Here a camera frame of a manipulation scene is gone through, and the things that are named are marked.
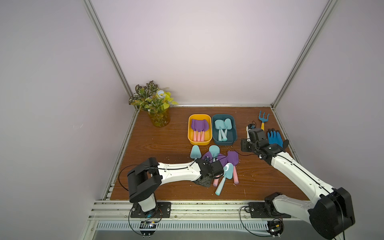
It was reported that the aluminium front rail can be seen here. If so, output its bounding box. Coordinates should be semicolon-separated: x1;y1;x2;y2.
89;201;300;220

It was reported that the circuit board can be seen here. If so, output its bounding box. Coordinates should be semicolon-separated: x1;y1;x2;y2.
267;219;284;238
139;221;158;237

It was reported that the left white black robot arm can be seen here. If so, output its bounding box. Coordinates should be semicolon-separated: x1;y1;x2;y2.
127;158;224;213

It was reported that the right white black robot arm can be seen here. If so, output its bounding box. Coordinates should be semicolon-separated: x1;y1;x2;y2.
241;128;356;240

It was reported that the potted green plant vase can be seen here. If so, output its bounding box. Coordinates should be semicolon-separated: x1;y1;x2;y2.
129;81;178;128

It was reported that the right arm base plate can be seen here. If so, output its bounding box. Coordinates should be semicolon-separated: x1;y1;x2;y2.
245;202;292;219

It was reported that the yellow plastic storage box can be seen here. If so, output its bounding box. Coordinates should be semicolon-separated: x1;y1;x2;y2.
187;114;213;146

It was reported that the blue yellow garden rake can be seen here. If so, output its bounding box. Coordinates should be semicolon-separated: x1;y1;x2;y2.
259;111;270;131

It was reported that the dark teal storage box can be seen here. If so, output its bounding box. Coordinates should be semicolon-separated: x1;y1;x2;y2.
212;114;238;146

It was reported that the blue grey garden glove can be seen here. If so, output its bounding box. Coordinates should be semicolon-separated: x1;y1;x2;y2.
267;129;289;149

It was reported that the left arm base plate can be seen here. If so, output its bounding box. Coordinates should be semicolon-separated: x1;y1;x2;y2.
130;202;172;219

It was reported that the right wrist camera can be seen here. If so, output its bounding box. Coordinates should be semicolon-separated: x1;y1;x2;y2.
246;121;257;142

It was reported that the right circuit board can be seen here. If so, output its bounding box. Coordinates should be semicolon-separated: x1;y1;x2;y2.
267;219;284;238

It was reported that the teal shovel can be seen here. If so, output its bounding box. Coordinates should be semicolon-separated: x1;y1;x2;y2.
219;120;228;142
209;145;220;162
215;120;225;142
215;163;234;196
190;145;202;160

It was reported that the left circuit board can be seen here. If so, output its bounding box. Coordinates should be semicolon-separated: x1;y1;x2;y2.
139;221;158;237

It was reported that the purple shovel pink handle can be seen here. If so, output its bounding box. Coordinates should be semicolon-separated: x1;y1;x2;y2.
213;154;228;187
191;119;197;142
200;120;209;142
202;152;213;162
195;120;202;142
227;151;239;185

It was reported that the teal shovel eleventh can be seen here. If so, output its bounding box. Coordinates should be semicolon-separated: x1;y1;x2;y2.
224;118;233;139

